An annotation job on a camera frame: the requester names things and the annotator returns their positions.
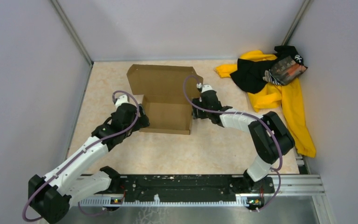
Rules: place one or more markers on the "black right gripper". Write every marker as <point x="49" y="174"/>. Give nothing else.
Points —
<point x="198" y="115"/>

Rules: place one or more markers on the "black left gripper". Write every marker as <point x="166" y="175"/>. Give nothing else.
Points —
<point x="142" y="121"/>

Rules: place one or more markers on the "brown cardboard box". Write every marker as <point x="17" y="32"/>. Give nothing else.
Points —
<point x="166" y="91"/>

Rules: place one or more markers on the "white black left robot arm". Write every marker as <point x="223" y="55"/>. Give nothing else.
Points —
<point x="53" y="194"/>

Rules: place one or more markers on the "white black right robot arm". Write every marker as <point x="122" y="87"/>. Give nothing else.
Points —
<point x="270" y="136"/>

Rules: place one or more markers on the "yellow garment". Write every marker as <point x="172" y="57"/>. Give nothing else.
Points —
<point x="290" y="98"/>

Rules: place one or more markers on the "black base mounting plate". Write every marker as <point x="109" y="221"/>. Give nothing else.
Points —
<point x="185" y="188"/>

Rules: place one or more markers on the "black printed garment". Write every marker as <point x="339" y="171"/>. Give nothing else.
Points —
<point x="252" y="76"/>

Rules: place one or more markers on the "aluminium frame rail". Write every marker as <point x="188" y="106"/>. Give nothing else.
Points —
<point x="285" y="185"/>

